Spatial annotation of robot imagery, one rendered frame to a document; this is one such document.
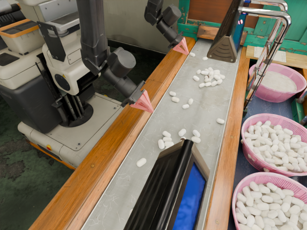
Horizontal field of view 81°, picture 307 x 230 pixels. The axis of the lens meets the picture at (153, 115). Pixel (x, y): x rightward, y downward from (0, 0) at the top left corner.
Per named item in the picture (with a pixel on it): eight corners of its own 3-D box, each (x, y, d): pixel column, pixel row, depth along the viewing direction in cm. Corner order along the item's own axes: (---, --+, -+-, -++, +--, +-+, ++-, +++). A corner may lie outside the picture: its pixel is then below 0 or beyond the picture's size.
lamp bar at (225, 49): (205, 58, 52) (211, 33, 46) (232, 1, 91) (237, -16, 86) (235, 64, 50) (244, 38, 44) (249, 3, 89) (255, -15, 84)
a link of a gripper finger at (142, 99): (163, 100, 64) (144, 81, 61) (156, 113, 59) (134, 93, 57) (152, 107, 69) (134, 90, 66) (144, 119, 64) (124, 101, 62)
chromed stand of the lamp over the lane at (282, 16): (204, 107, 90) (232, 7, 58) (212, 85, 103) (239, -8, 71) (244, 117, 85) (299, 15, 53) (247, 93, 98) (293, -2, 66)
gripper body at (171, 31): (184, 33, 90) (174, 22, 88) (178, 42, 84) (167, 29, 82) (176, 41, 95) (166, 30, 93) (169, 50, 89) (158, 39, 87)
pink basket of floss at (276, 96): (266, 112, 88) (276, 97, 81) (233, 81, 105) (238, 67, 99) (307, 100, 94) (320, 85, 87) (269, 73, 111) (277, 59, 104)
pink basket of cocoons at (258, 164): (245, 185, 63) (256, 173, 56) (226, 127, 81) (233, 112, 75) (323, 188, 62) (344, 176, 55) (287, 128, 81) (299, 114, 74)
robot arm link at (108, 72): (107, 67, 62) (97, 76, 58) (115, 56, 56) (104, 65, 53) (122, 81, 63) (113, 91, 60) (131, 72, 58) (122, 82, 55)
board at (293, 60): (245, 57, 107) (245, 55, 106) (246, 46, 116) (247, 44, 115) (309, 70, 98) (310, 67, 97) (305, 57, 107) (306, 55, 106)
